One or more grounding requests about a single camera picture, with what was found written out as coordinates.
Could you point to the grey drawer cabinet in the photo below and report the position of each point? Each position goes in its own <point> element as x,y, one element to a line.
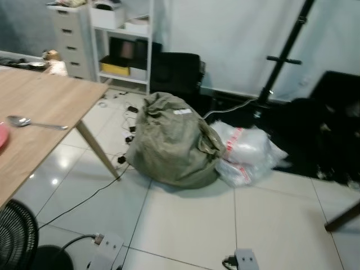
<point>70,39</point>

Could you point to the light wooden table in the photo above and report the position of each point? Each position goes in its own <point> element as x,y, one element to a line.
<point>39,107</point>

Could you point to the black case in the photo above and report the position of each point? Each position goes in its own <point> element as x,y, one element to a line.
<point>177,73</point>

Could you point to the white shelf unit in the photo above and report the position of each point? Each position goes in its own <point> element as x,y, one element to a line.
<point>149,50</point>

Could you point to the white power strip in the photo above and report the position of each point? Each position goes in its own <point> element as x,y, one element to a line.
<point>107,250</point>
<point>246,260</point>

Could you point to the white storage box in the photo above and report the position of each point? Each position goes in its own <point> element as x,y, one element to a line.
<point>107,16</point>

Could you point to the small toy doll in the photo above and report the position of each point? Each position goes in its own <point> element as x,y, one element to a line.
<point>55,64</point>

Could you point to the black box on shelf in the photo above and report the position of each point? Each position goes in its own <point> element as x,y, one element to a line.
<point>130,53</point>

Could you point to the clear plastic bag red tape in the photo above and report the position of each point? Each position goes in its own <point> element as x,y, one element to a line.
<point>247,149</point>

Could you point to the pink plate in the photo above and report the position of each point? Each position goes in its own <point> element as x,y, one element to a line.
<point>3,136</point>

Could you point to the black fan grille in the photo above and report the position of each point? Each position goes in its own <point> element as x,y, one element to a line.
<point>16,236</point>

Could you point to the black round fan base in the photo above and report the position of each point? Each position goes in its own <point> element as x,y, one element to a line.
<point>50,260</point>

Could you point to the dark wooden furniture leg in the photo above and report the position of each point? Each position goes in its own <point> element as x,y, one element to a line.
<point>343,216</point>

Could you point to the metal spoon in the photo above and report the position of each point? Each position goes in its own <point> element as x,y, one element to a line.
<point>19,121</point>

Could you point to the black stand pole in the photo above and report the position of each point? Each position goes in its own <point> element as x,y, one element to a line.
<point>284,59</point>

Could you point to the olive green cloth sack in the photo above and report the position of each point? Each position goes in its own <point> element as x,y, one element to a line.
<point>171,143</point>

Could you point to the yellow box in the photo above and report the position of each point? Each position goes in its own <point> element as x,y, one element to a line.
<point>114,69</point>

